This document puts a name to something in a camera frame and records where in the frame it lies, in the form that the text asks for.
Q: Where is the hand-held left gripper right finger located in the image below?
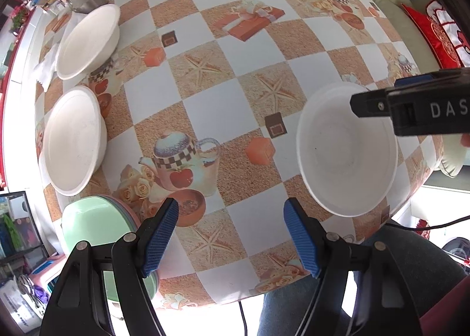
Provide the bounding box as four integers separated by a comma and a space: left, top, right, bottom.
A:
283, 198, 422, 336

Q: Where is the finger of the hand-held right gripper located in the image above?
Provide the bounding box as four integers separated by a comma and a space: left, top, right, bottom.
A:
350, 87, 393, 118
394, 72, 436, 89

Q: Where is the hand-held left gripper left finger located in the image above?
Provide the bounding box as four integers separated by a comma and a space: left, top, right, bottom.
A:
38, 197, 180, 336

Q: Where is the white bowl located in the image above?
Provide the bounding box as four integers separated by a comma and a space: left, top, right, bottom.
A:
38, 85, 108, 197
297, 82, 399, 218
55, 4, 121, 81

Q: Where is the pink plastic bowl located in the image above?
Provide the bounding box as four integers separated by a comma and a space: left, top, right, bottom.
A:
106, 195, 161, 294

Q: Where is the red embroidered cushion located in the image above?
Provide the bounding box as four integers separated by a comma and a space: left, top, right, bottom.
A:
401, 0, 470, 69

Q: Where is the olive green sofa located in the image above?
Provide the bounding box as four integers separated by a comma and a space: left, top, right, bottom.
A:
343, 0, 465, 178

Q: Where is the person's leg in jeans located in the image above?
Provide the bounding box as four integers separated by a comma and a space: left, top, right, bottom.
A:
256, 225, 470, 336

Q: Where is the pink plastic stool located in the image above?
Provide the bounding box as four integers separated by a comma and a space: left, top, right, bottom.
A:
28, 252, 67, 287

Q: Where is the glass cabinet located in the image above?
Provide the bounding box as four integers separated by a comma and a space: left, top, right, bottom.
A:
0, 190, 50, 261

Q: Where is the checkered printed tablecloth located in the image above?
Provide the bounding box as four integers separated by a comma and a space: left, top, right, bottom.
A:
34, 0, 445, 310

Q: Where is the white plastic packet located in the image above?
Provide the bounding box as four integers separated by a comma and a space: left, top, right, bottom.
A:
0, 276, 44, 334

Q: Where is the person's dark red shirt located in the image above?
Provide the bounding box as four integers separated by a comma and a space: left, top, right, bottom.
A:
418, 275, 470, 336

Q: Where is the white tissue paper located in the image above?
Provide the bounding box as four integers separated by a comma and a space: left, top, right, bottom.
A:
32, 13, 86, 93

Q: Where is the black cable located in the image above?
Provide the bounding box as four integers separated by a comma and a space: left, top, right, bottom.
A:
238, 300, 251, 336
384, 214, 470, 231

